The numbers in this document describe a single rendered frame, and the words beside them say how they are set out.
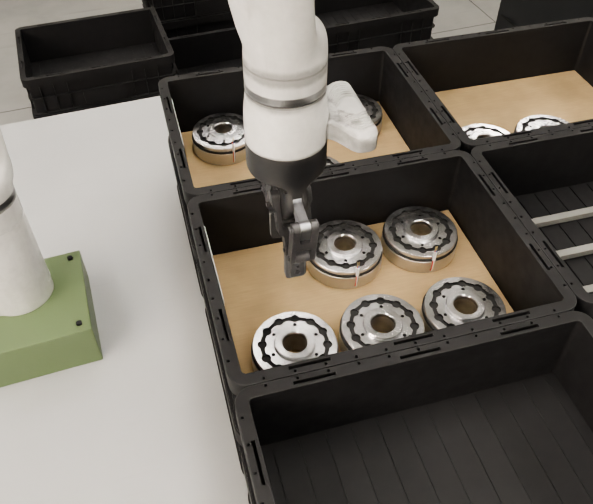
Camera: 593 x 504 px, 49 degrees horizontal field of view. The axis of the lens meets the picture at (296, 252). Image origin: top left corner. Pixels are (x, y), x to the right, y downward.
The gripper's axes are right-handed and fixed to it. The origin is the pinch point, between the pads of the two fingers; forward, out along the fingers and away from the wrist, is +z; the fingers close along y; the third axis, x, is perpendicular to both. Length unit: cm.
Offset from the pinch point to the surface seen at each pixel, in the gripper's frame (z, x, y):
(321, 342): 14.0, 3.1, 3.5
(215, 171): 17.2, -2.5, -35.2
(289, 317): 14.0, 0.5, -1.1
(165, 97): 7.2, -8.0, -42.7
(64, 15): 100, -38, -274
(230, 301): 17.2, -5.7, -8.2
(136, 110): 30, -13, -76
